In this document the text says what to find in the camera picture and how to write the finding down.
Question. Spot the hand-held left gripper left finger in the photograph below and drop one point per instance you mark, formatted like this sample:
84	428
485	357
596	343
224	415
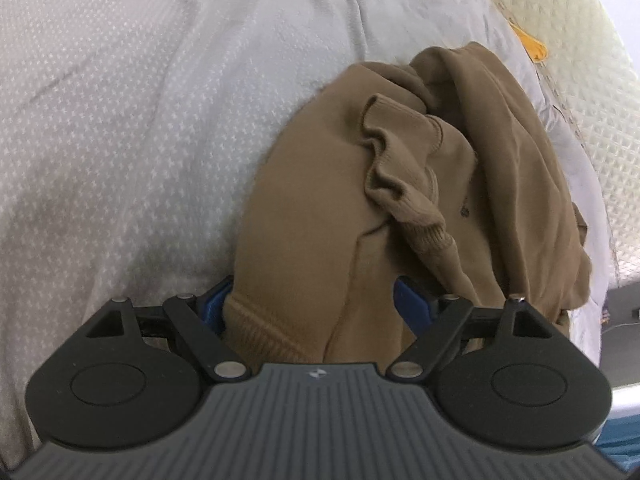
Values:
217	305

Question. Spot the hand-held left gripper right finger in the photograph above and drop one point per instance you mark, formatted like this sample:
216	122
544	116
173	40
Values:
410	307

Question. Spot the brown hoodie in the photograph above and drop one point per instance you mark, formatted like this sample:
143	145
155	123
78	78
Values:
310	210

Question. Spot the grey bed duvet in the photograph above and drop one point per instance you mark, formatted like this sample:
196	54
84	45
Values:
125	135

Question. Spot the blue covered chair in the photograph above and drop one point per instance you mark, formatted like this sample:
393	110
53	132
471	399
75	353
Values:
620	442

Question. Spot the cream quilted headboard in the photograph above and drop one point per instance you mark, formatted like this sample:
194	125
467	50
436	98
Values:
600	110

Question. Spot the yellow cloth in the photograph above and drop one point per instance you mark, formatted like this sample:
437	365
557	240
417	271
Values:
532	42

